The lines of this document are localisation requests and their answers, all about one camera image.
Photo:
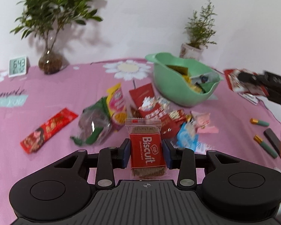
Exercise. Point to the green clear pastry packet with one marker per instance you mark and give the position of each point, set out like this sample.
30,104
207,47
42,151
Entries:
93,121

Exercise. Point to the yellow snack packet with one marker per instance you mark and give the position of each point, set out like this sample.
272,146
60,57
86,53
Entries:
193,85

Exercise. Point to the white digital clock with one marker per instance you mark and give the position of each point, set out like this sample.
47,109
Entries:
18,66

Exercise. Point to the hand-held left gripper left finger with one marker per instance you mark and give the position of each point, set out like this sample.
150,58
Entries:
126,153

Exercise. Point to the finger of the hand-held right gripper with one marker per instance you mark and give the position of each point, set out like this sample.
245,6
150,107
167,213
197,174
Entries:
250,78

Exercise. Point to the leafy plant in glass vase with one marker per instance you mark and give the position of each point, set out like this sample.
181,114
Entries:
50,62

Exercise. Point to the pink floral tablecloth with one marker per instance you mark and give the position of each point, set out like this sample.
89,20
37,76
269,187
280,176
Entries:
60,86

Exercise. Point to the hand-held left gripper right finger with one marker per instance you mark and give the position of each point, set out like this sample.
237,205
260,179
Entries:
167,154

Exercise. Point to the dark gold-edged snack packet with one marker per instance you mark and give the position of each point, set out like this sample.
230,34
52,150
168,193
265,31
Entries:
176,69

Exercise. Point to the pink snack packet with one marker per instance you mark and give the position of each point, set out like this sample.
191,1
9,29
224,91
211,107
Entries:
205,121

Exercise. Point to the white long sachet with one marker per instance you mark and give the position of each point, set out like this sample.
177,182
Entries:
207,79

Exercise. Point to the teal tube gold cap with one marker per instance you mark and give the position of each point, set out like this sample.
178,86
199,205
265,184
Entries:
267,147
260,122

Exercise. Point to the large red white patterned packet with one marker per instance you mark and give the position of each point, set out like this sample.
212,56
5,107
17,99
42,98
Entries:
234,79

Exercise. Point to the black rectangular bar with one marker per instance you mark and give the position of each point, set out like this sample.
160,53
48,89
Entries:
272,140

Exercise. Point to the gold foil candy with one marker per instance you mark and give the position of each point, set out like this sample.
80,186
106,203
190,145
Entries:
189,118

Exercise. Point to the mint green plastic bowl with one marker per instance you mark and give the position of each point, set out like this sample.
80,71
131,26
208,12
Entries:
175,91

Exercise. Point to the long red strip packet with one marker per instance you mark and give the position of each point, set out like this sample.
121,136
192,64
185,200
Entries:
49,129

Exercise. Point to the light blue snack packet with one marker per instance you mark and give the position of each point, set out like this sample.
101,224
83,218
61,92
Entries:
189,137

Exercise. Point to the dark red snack packet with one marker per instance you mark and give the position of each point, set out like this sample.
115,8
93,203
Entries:
140,96

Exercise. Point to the small plant in white pot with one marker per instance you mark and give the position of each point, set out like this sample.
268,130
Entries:
190,51

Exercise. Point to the yellow pink jelly pouch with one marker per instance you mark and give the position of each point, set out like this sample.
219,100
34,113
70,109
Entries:
117,103

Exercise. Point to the red white speckled packet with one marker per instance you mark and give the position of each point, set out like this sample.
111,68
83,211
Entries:
152,107

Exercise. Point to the red biscuit packet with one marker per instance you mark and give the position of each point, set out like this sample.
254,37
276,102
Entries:
146,150

